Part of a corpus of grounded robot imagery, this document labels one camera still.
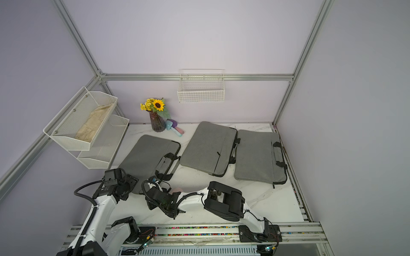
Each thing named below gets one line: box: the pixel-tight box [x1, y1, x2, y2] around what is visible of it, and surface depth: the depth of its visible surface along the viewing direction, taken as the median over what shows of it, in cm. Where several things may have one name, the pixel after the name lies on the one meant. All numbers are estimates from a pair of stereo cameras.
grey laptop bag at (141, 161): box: [118, 134, 181, 194], surface depth 102 cm
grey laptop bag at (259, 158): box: [233, 129, 288, 189], surface depth 98 cm
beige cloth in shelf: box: [75, 102, 115, 143], surface depth 81 cm
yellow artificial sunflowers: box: [139, 97, 172, 119], surface depth 100 cm
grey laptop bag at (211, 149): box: [179, 121, 241, 178], surface depth 103 cm
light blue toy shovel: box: [164, 120, 183, 138], surface depth 117 cm
